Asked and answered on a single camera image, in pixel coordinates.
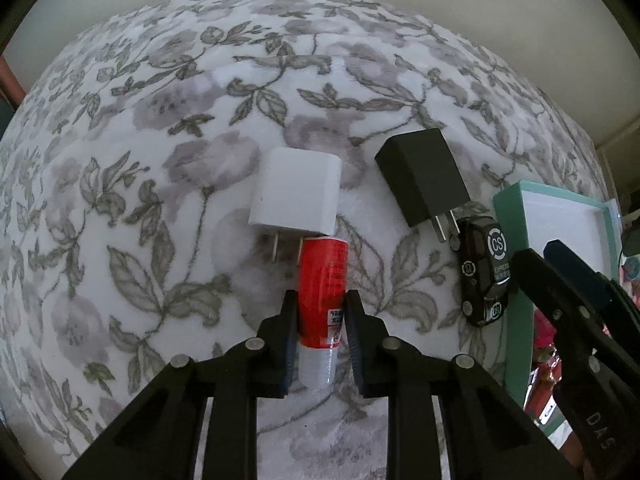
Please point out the black toy car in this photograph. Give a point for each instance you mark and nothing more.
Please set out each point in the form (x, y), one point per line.
(482, 270)

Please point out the white wall charger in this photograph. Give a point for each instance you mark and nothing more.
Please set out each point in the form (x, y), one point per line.
(295, 190)

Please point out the reddish pipe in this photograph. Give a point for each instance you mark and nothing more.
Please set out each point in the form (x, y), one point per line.
(10, 80)

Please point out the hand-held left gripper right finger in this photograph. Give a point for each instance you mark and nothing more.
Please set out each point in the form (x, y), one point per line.
(355, 350)

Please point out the grey floral blanket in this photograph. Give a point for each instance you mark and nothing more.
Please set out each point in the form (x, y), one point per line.
(150, 210)

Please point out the red glue stick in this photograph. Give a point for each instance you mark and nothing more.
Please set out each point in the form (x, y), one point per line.
(322, 280)

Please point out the teal box with white inside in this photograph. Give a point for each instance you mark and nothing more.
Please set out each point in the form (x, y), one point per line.
(515, 320)

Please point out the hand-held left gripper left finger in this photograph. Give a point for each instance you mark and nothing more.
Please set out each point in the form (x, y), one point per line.
(289, 340)

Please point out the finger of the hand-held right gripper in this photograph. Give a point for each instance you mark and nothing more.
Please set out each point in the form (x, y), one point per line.
(537, 275)
(575, 272)

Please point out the black wall charger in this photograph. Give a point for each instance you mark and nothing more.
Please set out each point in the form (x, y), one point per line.
(425, 180)

